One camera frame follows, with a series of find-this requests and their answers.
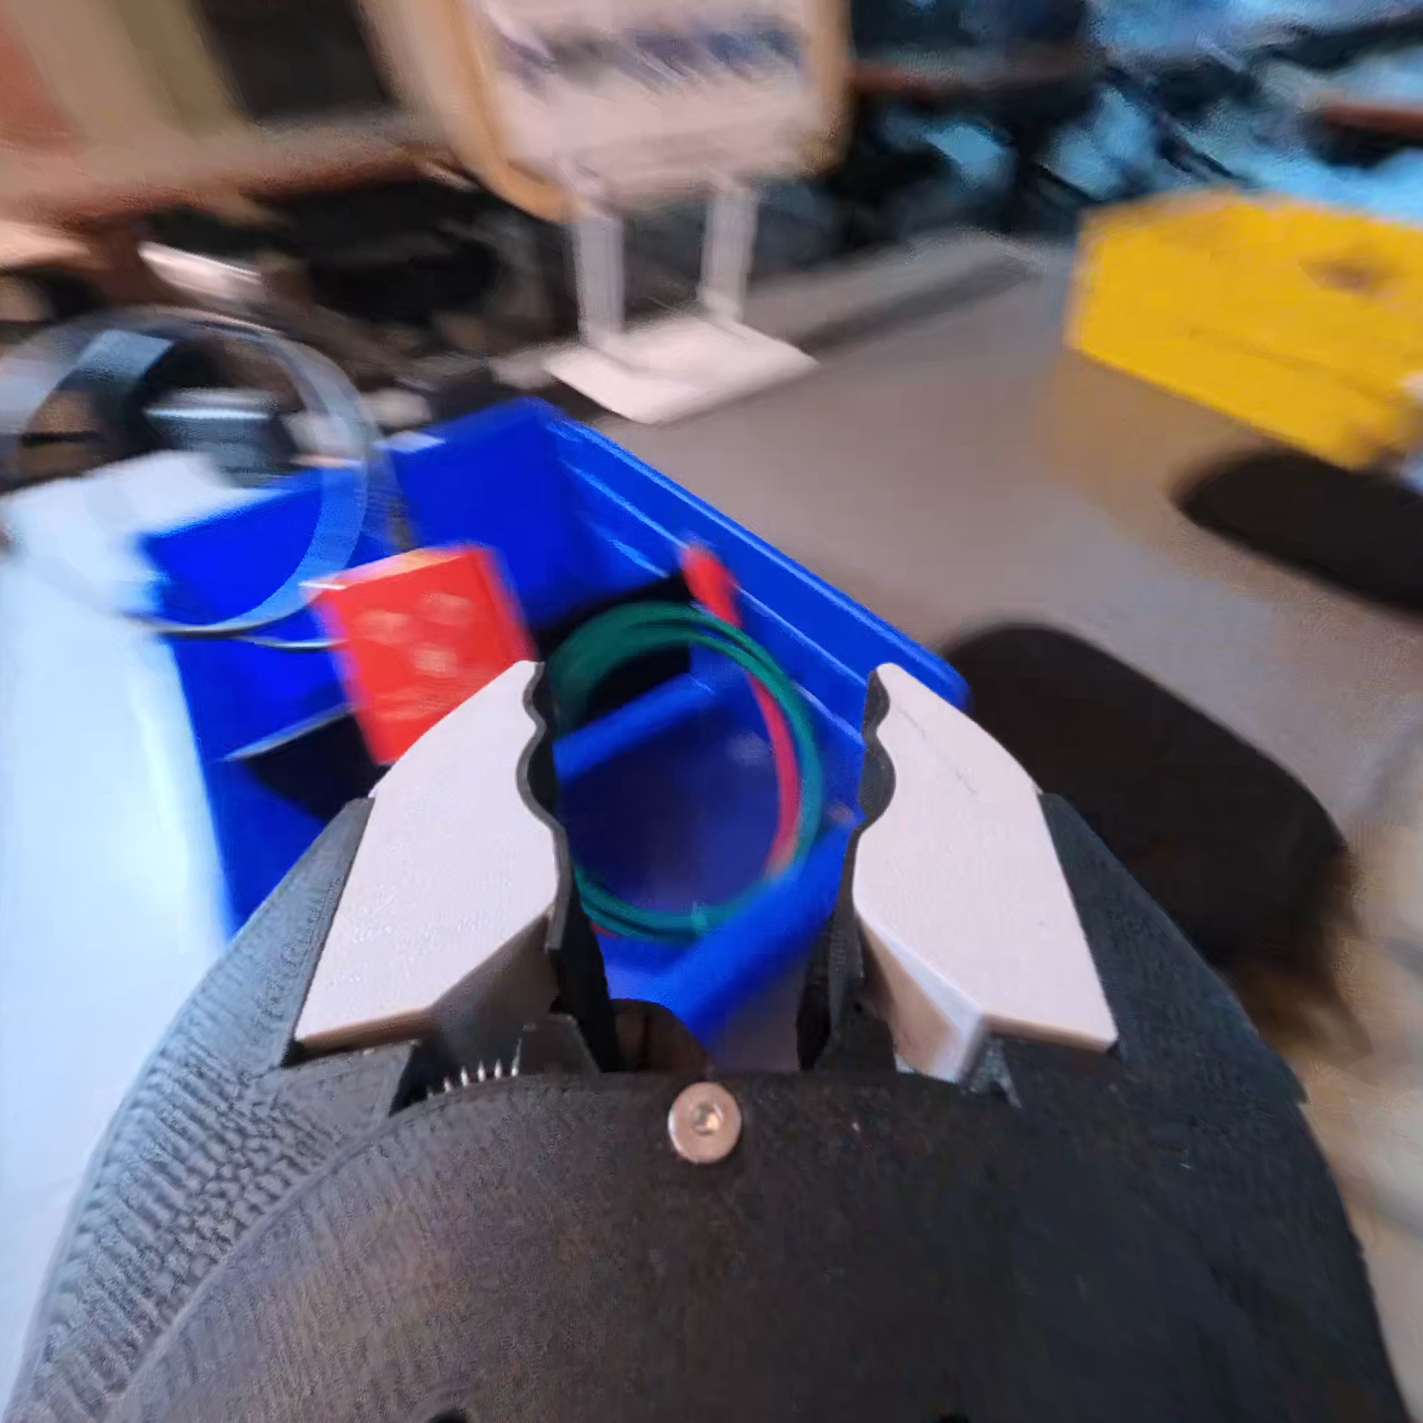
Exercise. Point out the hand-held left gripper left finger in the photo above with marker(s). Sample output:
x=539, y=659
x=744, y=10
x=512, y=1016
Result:
x=434, y=867

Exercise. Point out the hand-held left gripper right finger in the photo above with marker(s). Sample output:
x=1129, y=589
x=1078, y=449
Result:
x=978, y=889

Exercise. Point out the red ethernet splitter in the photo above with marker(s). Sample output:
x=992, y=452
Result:
x=423, y=644

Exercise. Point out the blue plastic bin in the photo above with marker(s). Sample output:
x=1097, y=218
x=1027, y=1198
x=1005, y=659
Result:
x=622, y=500

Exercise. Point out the yellow plastic bin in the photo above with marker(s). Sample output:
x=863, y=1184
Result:
x=1224, y=300

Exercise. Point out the grey desk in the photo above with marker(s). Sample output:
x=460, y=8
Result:
x=946, y=500

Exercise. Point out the instruction sign on white stand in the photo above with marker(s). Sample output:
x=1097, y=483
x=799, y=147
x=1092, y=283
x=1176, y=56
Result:
x=644, y=66

